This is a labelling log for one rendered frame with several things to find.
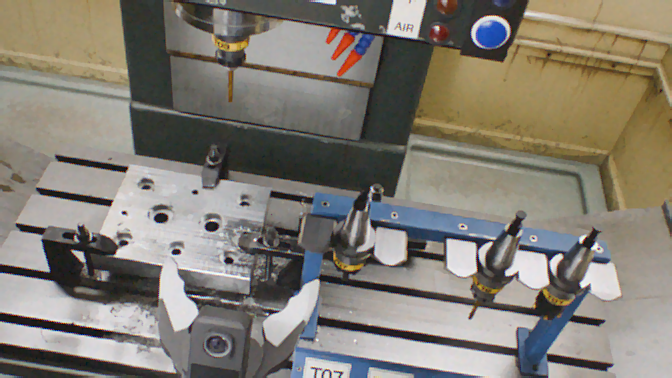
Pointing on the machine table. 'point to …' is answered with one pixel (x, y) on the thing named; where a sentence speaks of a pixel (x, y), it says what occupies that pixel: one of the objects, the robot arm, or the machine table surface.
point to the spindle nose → (224, 21)
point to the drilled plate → (123, 262)
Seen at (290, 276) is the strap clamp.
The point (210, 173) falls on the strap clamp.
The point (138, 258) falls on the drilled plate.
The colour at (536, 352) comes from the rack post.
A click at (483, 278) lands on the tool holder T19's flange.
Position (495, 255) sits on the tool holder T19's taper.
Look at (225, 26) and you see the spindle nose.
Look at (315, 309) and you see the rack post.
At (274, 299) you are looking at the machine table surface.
